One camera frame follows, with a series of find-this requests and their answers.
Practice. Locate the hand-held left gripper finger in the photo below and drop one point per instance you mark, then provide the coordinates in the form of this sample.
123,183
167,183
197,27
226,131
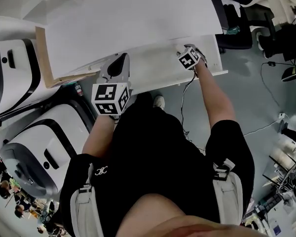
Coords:
105,69
127,70

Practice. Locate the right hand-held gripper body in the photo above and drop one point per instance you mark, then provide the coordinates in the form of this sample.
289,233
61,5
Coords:
189,58

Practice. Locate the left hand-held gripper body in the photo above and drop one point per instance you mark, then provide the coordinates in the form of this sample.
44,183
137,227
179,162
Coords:
108,97

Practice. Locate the white desk drawer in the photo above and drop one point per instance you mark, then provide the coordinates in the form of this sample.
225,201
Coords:
158,68

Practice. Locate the person's left forearm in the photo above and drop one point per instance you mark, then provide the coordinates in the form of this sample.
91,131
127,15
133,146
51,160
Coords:
98,137

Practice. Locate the person's right forearm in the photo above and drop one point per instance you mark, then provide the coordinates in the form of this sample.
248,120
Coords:
214,97

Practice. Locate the small red white bottle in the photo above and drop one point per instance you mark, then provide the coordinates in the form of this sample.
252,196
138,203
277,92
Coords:
78,89

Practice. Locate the person's black trousers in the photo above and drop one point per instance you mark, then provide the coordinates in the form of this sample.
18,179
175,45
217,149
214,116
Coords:
144,101

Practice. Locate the person's white shoe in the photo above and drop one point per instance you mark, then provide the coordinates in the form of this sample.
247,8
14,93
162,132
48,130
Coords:
159,102

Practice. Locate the white desk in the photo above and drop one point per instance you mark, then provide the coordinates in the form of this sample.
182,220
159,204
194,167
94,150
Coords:
125,21

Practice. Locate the green packet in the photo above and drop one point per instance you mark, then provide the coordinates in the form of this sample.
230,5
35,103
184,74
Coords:
233,30

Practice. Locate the black office chair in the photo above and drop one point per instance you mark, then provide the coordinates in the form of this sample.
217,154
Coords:
232,11

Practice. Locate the brown cardboard box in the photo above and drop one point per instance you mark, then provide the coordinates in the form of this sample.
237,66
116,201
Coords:
45,65

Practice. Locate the person's black t-shirt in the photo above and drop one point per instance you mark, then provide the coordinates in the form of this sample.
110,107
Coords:
158,162

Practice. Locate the white grey floor machine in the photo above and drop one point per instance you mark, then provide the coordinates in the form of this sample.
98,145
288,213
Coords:
17,78
39,152

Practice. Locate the white desk hutch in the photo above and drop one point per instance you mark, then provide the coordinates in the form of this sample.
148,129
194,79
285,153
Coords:
27,1

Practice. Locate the black and white backpack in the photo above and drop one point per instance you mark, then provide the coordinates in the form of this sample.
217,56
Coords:
293,73

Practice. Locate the person's neck and chin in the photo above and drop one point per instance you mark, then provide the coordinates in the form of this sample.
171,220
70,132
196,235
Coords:
182,221

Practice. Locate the cluttered equipment table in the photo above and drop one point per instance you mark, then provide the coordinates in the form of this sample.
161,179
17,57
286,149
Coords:
286,176

